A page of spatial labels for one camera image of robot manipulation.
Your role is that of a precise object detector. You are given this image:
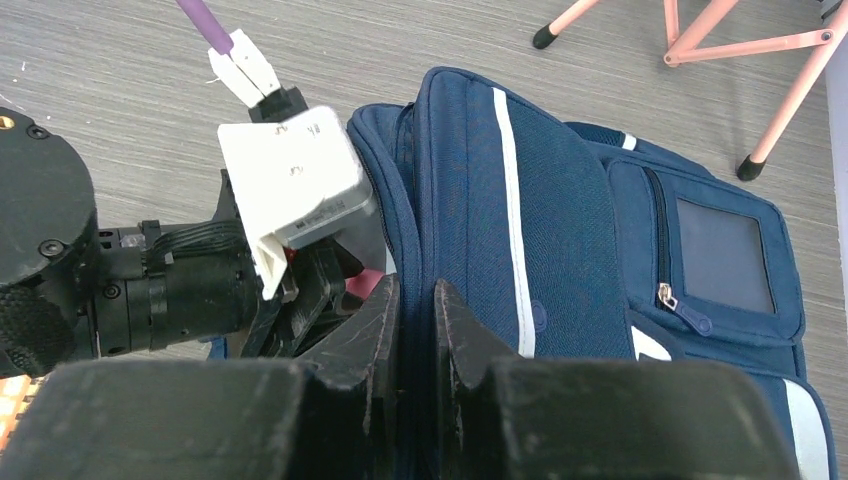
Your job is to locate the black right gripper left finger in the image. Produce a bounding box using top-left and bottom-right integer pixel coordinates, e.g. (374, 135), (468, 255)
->
(1, 275), (401, 479)

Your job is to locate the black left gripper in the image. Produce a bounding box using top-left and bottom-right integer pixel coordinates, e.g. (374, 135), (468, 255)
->
(238, 171), (364, 358)

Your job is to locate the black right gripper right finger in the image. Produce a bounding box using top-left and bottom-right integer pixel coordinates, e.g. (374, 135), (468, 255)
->
(434, 280), (800, 479)

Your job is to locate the navy blue backpack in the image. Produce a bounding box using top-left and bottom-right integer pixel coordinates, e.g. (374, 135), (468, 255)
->
(342, 67), (838, 479)

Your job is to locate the pink highlighter marker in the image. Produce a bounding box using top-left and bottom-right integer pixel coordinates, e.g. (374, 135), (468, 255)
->
(346, 269), (384, 300)

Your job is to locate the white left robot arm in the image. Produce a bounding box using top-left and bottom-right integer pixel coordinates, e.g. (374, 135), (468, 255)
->
(1, 108), (363, 378)

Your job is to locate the orange spiral notepad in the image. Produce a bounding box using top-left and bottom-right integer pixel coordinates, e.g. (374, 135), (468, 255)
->
(0, 375), (46, 450)

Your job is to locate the pink music stand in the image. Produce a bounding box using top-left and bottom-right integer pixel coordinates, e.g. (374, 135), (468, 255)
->
(531, 0), (848, 183)

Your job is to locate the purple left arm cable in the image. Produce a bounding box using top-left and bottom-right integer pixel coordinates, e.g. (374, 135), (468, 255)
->
(175, 0), (236, 58)

